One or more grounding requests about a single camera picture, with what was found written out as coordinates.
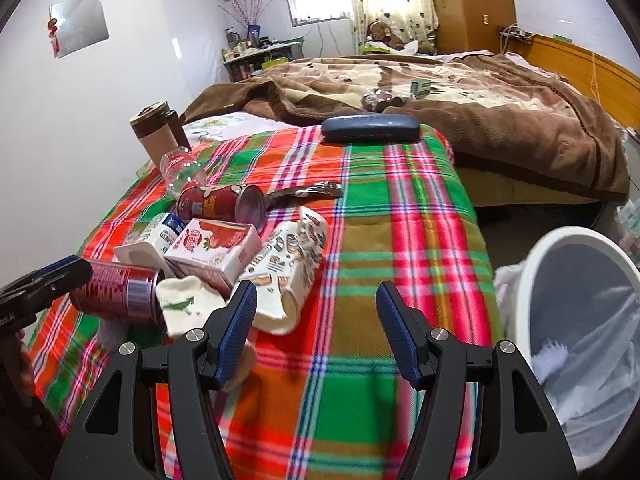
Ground brown fleece blanket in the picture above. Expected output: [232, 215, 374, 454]
[182, 50, 631, 206]

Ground clear bottle with red label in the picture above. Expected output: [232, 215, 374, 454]
[160, 146, 208, 198]

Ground red strawberry milk carton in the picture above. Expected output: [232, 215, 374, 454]
[164, 218, 263, 293]

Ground plastic bag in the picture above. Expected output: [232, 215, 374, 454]
[611, 200, 640, 263]

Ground plaid blanket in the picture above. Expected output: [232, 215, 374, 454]
[27, 122, 506, 480]

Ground person's left hand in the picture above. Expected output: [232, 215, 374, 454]
[2, 337, 37, 408]

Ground crushed patterned paper cup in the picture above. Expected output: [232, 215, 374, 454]
[239, 206, 329, 335]

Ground wooden headboard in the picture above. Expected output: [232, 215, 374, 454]
[520, 34, 640, 131]

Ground blue glasses case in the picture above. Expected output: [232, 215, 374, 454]
[321, 114, 420, 145]

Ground reflective wall sheet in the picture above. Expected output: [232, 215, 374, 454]
[48, 0, 110, 59]

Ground metal spoon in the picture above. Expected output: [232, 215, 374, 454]
[267, 181, 343, 209]

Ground wooden wardrobe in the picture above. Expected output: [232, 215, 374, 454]
[424, 0, 517, 56]

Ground dried flower branches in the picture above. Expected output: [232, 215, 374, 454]
[218, 0, 273, 36]

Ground white trash bin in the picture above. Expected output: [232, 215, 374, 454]
[494, 226, 640, 476]

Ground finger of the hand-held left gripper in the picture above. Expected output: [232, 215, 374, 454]
[10, 255, 94, 307]

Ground red printed drink can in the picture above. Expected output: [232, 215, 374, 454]
[176, 183, 268, 228]

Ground dark wrapped items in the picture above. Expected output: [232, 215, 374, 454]
[361, 89, 405, 112]

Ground brown teddy bear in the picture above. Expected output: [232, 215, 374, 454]
[365, 20, 406, 52]

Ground blue and white milk carton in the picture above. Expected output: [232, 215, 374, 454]
[114, 212, 188, 278]

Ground window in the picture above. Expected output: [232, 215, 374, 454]
[284, 0, 352, 27]

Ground dark red drink can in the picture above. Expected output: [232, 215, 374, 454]
[69, 259, 166, 325]

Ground white floral bed sheet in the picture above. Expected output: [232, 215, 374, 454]
[182, 110, 283, 152]

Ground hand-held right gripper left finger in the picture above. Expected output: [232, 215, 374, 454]
[50, 281, 258, 480]

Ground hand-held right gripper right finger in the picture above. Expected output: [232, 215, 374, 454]
[376, 281, 583, 480]

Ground white sock with green print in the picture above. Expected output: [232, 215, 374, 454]
[156, 275, 228, 336]

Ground cluttered shelf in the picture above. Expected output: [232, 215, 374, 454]
[221, 25, 306, 83]

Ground brown travel mug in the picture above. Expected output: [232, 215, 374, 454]
[129, 100, 190, 161]

